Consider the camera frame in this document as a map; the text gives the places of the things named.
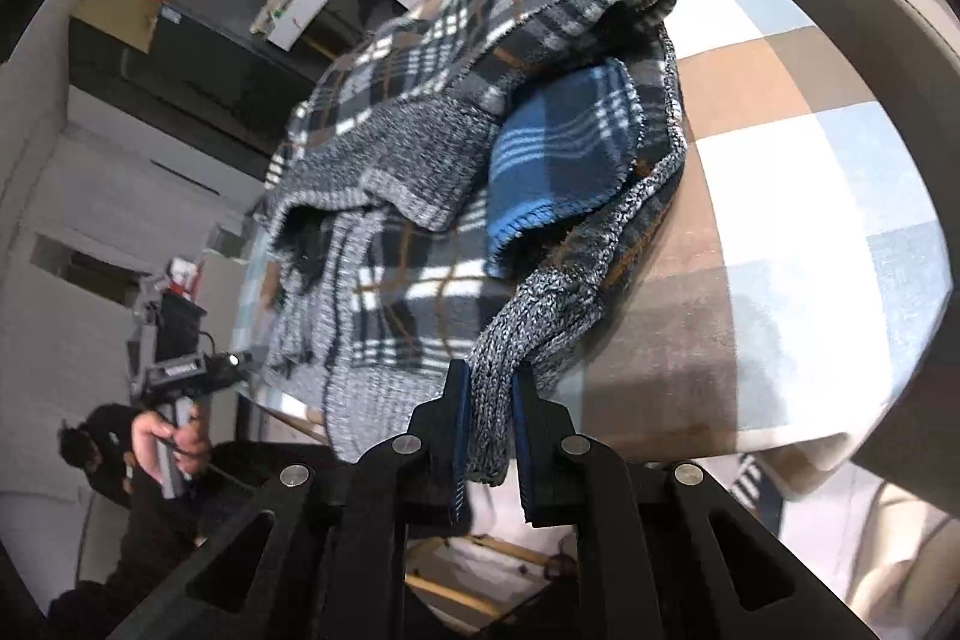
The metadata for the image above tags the plaid fleece jacket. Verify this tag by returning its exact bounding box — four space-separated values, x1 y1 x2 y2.
257 0 686 484

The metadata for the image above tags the person's left hand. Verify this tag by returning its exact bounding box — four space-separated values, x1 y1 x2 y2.
130 403 212 484

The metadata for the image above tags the checkered bed cover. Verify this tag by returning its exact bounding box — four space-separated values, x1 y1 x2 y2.
238 0 952 468

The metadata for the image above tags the black refrigerator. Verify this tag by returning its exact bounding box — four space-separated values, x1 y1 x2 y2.
67 0 329 179

